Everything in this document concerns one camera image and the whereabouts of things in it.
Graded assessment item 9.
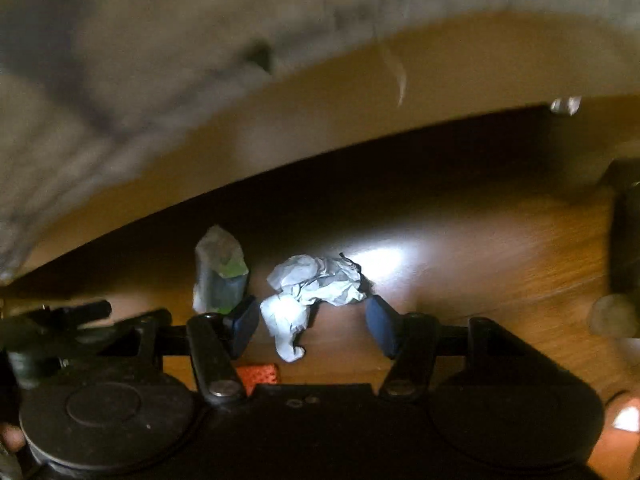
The person's left hand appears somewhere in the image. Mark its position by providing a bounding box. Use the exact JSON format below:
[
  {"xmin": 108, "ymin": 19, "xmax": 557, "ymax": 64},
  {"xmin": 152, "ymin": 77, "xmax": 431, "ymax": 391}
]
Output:
[{"xmin": 0, "ymin": 422, "xmax": 26, "ymax": 453}]

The grey green foil wrapper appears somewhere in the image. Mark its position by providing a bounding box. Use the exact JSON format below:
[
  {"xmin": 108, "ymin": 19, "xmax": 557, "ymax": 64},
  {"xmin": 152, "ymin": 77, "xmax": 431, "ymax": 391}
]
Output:
[{"xmin": 193, "ymin": 226, "xmax": 250, "ymax": 314}]

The crumpled grey white paper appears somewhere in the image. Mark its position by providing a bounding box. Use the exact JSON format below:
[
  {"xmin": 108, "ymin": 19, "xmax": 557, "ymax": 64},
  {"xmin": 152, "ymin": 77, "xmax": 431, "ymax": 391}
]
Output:
[{"xmin": 260, "ymin": 254, "xmax": 367, "ymax": 363}]

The bed with floral orange sheet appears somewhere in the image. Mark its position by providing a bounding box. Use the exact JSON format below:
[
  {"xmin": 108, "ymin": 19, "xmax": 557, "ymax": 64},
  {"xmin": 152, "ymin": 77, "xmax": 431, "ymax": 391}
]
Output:
[{"xmin": 1, "ymin": 0, "xmax": 639, "ymax": 282}]

